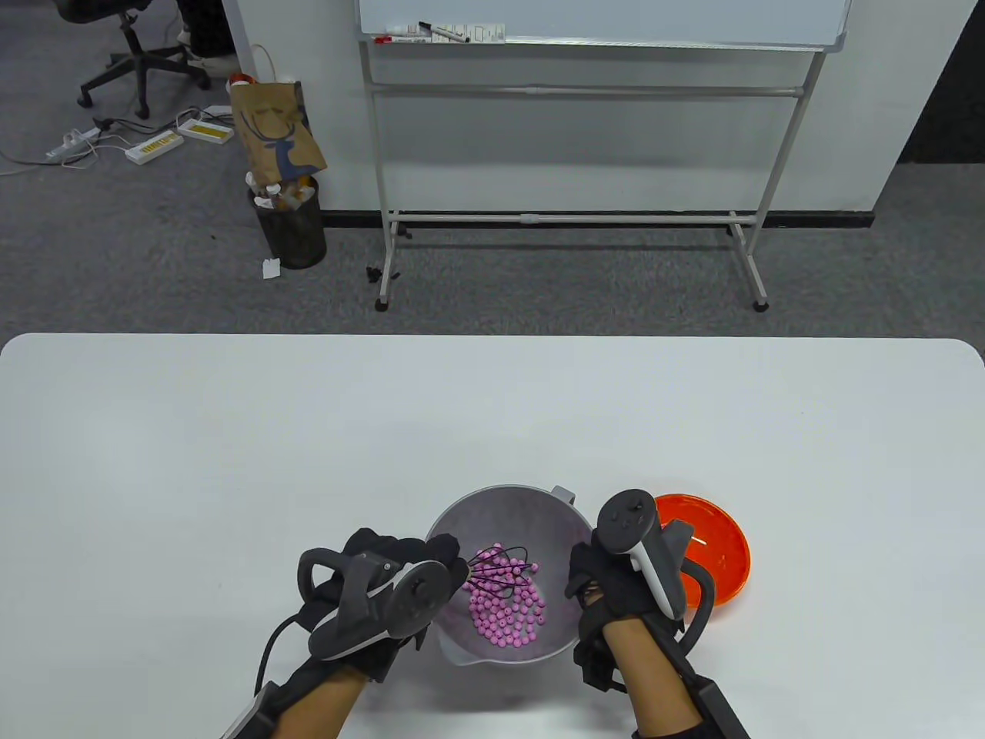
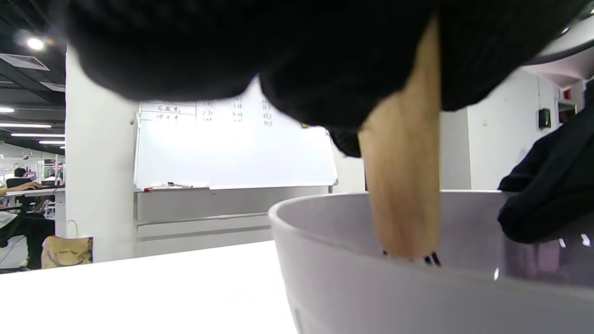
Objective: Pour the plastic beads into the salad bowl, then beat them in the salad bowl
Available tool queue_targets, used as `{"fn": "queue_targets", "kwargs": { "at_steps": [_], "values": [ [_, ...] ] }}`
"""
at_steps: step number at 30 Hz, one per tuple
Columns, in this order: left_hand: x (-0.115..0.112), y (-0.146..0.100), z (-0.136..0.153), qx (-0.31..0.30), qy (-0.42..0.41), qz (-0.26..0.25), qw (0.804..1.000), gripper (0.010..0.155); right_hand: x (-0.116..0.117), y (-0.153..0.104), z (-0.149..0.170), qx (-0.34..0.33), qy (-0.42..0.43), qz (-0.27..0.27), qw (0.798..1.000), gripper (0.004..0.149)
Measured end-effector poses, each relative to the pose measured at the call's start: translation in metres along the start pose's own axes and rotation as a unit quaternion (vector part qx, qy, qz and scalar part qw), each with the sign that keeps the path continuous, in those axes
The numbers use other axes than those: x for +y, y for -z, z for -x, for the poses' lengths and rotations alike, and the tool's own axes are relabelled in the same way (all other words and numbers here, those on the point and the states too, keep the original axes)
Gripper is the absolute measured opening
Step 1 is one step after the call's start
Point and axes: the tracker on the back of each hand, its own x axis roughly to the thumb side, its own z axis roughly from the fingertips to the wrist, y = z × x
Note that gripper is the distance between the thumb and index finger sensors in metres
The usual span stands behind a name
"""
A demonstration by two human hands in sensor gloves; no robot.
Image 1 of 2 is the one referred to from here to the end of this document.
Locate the orange plastic bowl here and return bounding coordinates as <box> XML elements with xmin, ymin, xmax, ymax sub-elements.
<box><xmin>653</xmin><ymin>493</ymin><xmax>752</xmax><ymax>608</ymax></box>

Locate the grey hand controller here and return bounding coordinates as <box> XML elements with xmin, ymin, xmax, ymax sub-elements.
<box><xmin>296</xmin><ymin>548</ymin><xmax>452</xmax><ymax>661</ymax></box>
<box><xmin>596</xmin><ymin>489</ymin><xmax>695</xmax><ymax>621</ymax></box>

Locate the grey left hand controller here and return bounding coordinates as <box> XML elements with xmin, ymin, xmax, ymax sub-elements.
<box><xmin>296</xmin><ymin>548</ymin><xmax>452</xmax><ymax>661</ymax></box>

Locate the grey right hand controller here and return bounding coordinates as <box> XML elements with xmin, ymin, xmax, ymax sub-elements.
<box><xmin>596</xmin><ymin>489</ymin><xmax>695</xmax><ymax>621</ymax></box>

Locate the black office chair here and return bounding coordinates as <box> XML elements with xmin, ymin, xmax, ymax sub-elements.
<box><xmin>55</xmin><ymin>0</ymin><xmax>213</xmax><ymax>120</ymax></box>

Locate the brown paper bag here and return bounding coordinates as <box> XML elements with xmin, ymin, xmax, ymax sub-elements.
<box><xmin>229</xmin><ymin>44</ymin><xmax>329</xmax><ymax>187</ymax></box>

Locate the person's left forearm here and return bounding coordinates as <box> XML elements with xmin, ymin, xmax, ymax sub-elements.
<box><xmin>268</xmin><ymin>666</ymin><xmax>372</xmax><ymax>739</ymax></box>

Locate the pile of pink beads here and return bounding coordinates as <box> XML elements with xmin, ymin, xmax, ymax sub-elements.
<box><xmin>465</xmin><ymin>543</ymin><xmax>549</xmax><ymax>648</ymax></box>

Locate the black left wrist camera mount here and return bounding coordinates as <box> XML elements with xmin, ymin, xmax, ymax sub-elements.
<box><xmin>218</xmin><ymin>681</ymin><xmax>282</xmax><ymax>739</ymax></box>

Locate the black left glove cable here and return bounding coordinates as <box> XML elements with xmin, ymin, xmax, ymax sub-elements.
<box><xmin>252</xmin><ymin>607</ymin><xmax>312</xmax><ymax>697</ymax></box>

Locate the whiteboard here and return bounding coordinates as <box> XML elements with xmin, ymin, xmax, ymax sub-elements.
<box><xmin>357</xmin><ymin>0</ymin><xmax>854</xmax><ymax>53</ymax></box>

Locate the person's right hand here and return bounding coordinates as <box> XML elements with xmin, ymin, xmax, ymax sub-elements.
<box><xmin>566</xmin><ymin>540</ymin><xmax>684</xmax><ymax>641</ymax></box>

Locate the black mesh trash bin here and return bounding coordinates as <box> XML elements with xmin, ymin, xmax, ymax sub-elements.
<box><xmin>246</xmin><ymin>176</ymin><xmax>329</xmax><ymax>270</ymax></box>

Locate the black glove cable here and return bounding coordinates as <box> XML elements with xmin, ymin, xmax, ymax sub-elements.
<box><xmin>677</xmin><ymin>556</ymin><xmax>718</xmax><ymax>657</ymax></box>
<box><xmin>252</xmin><ymin>607</ymin><xmax>312</xmax><ymax>697</ymax></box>

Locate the black wire whisk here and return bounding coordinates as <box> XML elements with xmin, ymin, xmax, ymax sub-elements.
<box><xmin>460</xmin><ymin>545</ymin><xmax>536</xmax><ymax>598</ymax></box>

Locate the white yellow power strip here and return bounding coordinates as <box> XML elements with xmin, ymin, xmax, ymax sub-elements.
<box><xmin>176</xmin><ymin>107</ymin><xmax>236</xmax><ymax>145</ymax></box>
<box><xmin>125</xmin><ymin>130</ymin><xmax>186</xmax><ymax>166</ymax></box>

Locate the white whiteboard stand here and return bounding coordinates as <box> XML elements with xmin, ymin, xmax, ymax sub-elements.
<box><xmin>359</xmin><ymin>31</ymin><xmax>826</xmax><ymax>313</ymax></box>

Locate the person's left hand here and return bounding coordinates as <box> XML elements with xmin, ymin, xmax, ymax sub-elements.
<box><xmin>296</xmin><ymin>527</ymin><xmax>463</xmax><ymax>684</ymax></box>

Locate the grey mixing bowl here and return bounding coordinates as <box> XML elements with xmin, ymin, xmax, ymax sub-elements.
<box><xmin>423</xmin><ymin>483</ymin><xmax>598</xmax><ymax>669</ymax></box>

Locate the white floor cable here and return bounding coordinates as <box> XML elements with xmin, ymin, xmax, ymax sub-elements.
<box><xmin>0</xmin><ymin>145</ymin><xmax>48</xmax><ymax>179</ymax></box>

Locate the black right glove cable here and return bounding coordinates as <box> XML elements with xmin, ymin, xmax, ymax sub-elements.
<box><xmin>677</xmin><ymin>556</ymin><xmax>718</xmax><ymax>657</ymax></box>

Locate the person's right forearm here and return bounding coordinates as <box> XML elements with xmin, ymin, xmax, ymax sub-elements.
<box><xmin>600</xmin><ymin>616</ymin><xmax>705</xmax><ymax>739</ymax></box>

